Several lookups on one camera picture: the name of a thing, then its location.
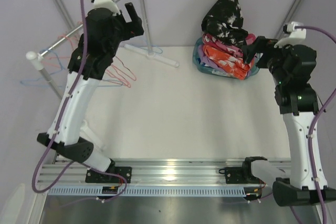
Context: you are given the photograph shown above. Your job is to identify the orange trousers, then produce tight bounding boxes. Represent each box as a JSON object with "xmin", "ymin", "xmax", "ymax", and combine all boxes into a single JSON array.
[{"xmin": 203, "ymin": 45, "xmax": 254, "ymax": 80}]

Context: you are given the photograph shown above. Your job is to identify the black white trousers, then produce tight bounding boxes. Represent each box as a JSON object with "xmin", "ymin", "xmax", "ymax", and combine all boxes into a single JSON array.
[{"xmin": 201, "ymin": 0, "xmax": 248, "ymax": 48}]

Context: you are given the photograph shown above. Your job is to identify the pink patterned trousers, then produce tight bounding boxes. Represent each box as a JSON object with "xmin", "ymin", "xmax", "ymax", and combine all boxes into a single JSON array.
[{"xmin": 202, "ymin": 33, "xmax": 243, "ymax": 58}]

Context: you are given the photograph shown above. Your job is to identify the purple trousers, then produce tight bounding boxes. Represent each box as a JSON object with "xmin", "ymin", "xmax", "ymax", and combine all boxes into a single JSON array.
[{"xmin": 197, "ymin": 44, "xmax": 259, "ymax": 78}]

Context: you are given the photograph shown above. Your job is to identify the pink hanger of orange trousers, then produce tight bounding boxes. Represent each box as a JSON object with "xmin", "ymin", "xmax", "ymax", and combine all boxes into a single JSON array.
[{"xmin": 42, "ymin": 34, "xmax": 79, "ymax": 70}]

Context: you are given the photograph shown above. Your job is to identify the pink hanger of black trousers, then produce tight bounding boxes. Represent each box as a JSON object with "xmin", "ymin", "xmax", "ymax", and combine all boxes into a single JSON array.
[{"xmin": 106, "ymin": 57, "xmax": 137, "ymax": 88}]

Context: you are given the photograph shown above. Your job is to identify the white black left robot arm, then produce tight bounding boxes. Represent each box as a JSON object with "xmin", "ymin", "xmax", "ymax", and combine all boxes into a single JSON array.
[{"xmin": 37, "ymin": 2, "xmax": 144, "ymax": 174}]

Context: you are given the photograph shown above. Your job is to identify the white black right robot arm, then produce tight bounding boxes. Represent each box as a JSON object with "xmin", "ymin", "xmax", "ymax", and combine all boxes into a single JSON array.
[{"xmin": 219, "ymin": 36, "xmax": 335, "ymax": 206}]

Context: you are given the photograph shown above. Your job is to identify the teal plastic basin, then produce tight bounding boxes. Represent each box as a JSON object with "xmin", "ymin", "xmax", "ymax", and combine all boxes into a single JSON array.
[{"xmin": 193, "ymin": 36, "xmax": 261, "ymax": 79}]

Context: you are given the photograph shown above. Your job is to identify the metal clothes rack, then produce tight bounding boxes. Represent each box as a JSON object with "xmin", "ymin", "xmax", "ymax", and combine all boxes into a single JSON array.
[{"xmin": 25, "ymin": 0, "xmax": 181, "ymax": 151}]

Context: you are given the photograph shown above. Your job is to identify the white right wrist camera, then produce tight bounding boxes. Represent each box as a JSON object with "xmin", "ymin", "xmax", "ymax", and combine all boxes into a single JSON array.
[{"xmin": 274, "ymin": 22, "xmax": 307, "ymax": 48}]

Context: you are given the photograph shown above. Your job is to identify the aluminium mounting rail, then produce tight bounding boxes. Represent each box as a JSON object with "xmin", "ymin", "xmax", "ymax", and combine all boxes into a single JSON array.
[{"xmin": 38, "ymin": 157, "xmax": 292, "ymax": 186}]

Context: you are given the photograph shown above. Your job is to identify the white slotted cable duct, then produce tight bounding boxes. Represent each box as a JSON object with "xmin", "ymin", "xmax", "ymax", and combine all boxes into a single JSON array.
[{"xmin": 48, "ymin": 185, "xmax": 246, "ymax": 197}]

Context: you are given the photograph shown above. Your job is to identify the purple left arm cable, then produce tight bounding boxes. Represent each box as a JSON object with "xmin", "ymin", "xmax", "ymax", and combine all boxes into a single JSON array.
[{"xmin": 31, "ymin": 0, "xmax": 91, "ymax": 193}]

